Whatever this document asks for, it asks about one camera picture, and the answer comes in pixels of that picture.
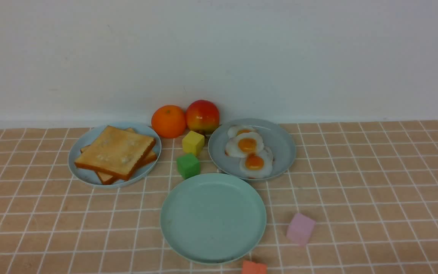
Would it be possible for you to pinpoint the fried egg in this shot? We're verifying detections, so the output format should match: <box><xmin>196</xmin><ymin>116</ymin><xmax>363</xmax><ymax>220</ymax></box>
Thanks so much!
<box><xmin>239</xmin><ymin>146</ymin><xmax>274</xmax><ymax>179</ymax></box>
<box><xmin>224</xmin><ymin>132</ymin><xmax>265</xmax><ymax>158</ymax></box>
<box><xmin>227</xmin><ymin>125</ymin><xmax>257</xmax><ymax>139</ymax></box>

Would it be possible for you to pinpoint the toast slice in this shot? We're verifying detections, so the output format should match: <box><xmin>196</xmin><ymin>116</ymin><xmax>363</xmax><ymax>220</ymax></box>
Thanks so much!
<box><xmin>80</xmin><ymin>127</ymin><xmax>158</xmax><ymax>185</ymax></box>
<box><xmin>74</xmin><ymin>126</ymin><xmax>157</xmax><ymax>181</ymax></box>

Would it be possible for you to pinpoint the yellow foam cube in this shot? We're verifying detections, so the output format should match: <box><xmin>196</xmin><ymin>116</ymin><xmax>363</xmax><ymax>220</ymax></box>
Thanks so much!
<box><xmin>181</xmin><ymin>131</ymin><xmax>205</xmax><ymax>156</ymax></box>

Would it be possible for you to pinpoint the red yellow apple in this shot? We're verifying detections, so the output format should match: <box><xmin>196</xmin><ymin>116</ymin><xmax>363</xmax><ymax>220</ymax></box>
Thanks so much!
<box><xmin>186</xmin><ymin>100</ymin><xmax>220</xmax><ymax>135</ymax></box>

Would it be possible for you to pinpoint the grey blue egg plate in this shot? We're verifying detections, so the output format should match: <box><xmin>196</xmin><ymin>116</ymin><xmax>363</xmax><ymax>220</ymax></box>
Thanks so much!
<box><xmin>208</xmin><ymin>118</ymin><xmax>297</xmax><ymax>181</ymax></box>

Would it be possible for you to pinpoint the green foam cube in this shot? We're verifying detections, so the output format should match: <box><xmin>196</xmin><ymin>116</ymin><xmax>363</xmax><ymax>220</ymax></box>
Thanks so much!
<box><xmin>176</xmin><ymin>154</ymin><xmax>201</xmax><ymax>179</ymax></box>

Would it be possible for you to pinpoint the orange fruit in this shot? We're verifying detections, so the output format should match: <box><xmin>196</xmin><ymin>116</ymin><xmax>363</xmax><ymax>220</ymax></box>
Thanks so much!
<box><xmin>151</xmin><ymin>105</ymin><xmax>187</xmax><ymax>139</ymax></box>

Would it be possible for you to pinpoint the teal empty plate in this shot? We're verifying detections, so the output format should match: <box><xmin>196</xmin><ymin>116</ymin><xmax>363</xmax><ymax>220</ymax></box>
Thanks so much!
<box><xmin>160</xmin><ymin>173</ymin><xmax>267</xmax><ymax>265</ymax></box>

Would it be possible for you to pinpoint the pink foam cube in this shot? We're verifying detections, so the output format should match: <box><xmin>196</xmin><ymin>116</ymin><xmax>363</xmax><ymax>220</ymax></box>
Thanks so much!
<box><xmin>286</xmin><ymin>213</ymin><xmax>316</xmax><ymax>246</ymax></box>

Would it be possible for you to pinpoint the light blue toast plate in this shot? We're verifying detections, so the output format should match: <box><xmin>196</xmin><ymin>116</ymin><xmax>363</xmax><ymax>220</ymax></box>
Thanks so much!
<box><xmin>68</xmin><ymin>123</ymin><xmax>162</xmax><ymax>188</ymax></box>

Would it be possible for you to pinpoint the orange foam block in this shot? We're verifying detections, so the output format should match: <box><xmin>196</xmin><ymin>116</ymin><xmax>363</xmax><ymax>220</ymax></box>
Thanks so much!
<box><xmin>241</xmin><ymin>260</ymin><xmax>267</xmax><ymax>274</ymax></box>

